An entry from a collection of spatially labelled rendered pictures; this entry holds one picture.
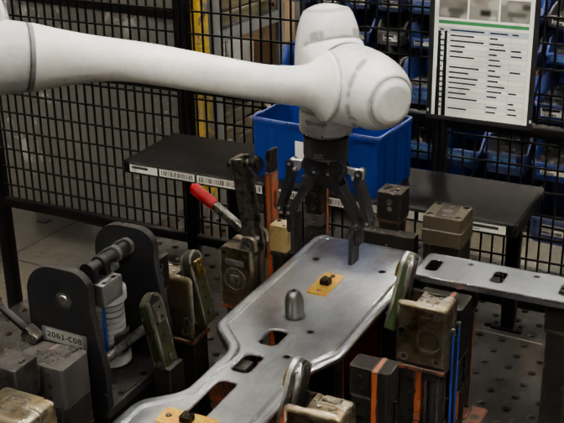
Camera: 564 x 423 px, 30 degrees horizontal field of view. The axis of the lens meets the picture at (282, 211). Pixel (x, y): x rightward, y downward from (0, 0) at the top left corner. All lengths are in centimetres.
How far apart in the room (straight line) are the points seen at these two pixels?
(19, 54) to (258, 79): 33
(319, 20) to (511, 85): 65
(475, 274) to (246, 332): 45
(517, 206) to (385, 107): 69
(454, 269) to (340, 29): 52
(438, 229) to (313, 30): 53
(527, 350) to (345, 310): 63
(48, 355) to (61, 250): 299
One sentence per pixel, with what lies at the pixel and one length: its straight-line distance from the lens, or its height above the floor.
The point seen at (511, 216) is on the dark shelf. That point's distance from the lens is 208.
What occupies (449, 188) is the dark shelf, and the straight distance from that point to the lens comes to 220.
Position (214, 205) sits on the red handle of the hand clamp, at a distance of 188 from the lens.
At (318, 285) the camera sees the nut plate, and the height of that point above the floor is 100.
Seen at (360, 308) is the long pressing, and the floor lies 100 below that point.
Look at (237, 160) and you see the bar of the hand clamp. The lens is 181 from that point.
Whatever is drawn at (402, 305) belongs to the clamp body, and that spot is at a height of 104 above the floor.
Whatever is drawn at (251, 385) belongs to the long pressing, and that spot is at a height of 100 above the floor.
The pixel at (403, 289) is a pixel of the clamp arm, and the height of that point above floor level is 106.
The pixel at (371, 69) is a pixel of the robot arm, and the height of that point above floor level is 144.
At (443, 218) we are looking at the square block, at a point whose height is 106.
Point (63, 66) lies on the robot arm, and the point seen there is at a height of 145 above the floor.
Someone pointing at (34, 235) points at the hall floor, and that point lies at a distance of 468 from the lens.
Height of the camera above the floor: 183
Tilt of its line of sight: 23 degrees down
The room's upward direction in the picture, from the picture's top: 1 degrees counter-clockwise
